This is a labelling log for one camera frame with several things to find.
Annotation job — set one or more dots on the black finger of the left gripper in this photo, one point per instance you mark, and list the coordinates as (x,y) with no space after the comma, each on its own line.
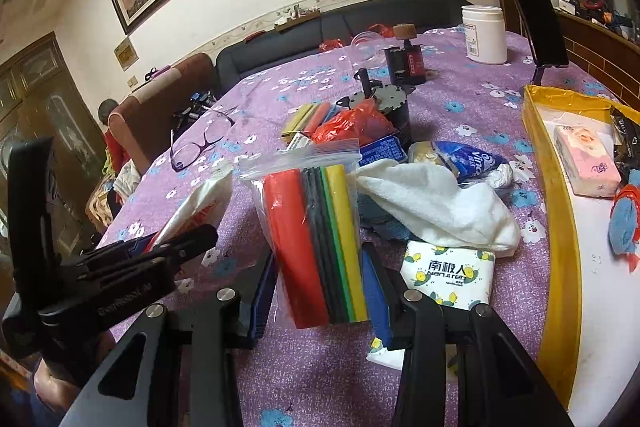
(113,263)

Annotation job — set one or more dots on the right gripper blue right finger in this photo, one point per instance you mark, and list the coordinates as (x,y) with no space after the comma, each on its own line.
(380,288)

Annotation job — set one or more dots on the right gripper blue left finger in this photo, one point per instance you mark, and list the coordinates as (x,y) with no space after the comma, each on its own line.
(256,286)

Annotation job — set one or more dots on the red white wet wipes pack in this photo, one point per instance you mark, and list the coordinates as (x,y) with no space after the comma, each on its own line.
(206,205)

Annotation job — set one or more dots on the white towel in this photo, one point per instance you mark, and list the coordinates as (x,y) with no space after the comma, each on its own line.
(428,200)

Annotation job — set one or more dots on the colourful foam sheets bag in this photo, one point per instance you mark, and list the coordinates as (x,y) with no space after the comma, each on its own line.
(308,208)

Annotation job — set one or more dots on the red plastic bag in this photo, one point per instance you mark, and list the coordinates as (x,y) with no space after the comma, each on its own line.
(363,122)

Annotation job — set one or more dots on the pink tissue pack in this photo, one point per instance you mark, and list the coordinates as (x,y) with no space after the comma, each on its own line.
(588,165)

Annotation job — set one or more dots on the blue cloth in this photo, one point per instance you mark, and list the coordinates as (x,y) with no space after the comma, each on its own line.
(623,227)

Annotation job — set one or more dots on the black plastic pouch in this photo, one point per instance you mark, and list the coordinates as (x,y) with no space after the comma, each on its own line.
(626,147)

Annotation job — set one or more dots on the person's left hand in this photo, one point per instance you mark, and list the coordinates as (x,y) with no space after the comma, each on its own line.
(50,395)

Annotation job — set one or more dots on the lemon print tissue pack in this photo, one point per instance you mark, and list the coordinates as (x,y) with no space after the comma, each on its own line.
(459,278)

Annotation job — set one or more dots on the brown armchair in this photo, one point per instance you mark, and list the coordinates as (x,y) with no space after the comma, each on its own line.
(142,122)

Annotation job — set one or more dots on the blue white plastic bag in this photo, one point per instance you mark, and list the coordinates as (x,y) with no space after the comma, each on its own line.
(467,163)

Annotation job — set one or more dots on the wooden glass door cabinet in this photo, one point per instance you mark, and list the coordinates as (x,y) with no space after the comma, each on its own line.
(52,150)

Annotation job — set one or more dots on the black gear holder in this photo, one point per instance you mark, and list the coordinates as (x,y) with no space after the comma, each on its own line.
(391,100)

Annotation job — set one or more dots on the yellow rimmed white tray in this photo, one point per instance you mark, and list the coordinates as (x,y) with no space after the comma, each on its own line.
(590,348)

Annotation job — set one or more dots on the purple floral tablecloth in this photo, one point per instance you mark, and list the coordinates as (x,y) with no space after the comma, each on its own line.
(314,364)

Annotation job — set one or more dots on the black red small device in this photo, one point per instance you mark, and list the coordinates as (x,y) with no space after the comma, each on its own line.
(405,62)

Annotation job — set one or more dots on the red bag on sofa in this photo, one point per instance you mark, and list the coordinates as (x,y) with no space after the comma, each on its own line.
(374,32)

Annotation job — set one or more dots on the white plastic jar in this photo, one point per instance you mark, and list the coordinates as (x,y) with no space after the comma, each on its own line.
(485,34)

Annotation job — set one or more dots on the black sofa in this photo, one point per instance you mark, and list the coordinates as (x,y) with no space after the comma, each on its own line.
(272,48)

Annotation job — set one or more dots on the black phone on stand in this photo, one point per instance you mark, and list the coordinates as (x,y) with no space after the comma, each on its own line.
(544,35)

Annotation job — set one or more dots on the wooden brick pattern sideboard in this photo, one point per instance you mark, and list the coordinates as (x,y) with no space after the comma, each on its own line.
(609,58)

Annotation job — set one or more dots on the purple frame eyeglasses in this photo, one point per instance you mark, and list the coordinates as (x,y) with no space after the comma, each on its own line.
(185,151)

